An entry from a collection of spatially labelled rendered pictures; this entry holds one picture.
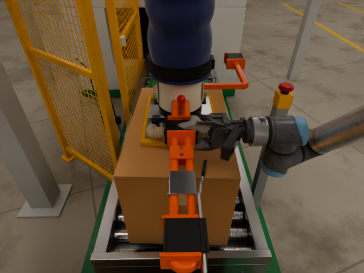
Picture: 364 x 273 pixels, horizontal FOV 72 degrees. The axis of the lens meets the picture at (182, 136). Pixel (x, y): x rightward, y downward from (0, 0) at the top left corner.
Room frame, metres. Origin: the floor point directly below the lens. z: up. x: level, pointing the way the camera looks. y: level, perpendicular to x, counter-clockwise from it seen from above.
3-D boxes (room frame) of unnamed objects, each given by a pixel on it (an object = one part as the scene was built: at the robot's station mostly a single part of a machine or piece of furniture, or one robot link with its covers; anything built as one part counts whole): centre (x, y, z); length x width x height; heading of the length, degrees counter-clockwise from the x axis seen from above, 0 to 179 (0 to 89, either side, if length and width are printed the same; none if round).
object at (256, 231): (1.66, -0.31, 0.50); 2.31 x 0.05 x 0.19; 1
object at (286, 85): (1.07, -0.49, 1.02); 0.07 x 0.07 x 0.04
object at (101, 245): (1.65, 0.35, 0.50); 2.31 x 0.05 x 0.19; 1
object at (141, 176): (0.84, 0.01, 0.79); 0.60 x 0.40 x 0.40; 179
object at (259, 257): (0.48, 0.00, 0.58); 0.70 x 0.03 x 0.06; 91
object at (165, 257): (0.26, 0.00, 1.12); 0.08 x 0.07 x 0.05; 1
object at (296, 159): (0.62, -0.32, 1.00); 0.12 x 0.09 x 0.12; 116
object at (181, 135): (0.61, 0.00, 1.12); 0.10 x 0.08 x 0.06; 91
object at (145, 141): (0.85, 0.10, 1.01); 0.34 x 0.10 x 0.05; 1
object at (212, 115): (0.61, -0.14, 1.12); 0.12 x 0.09 x 0.08; 91
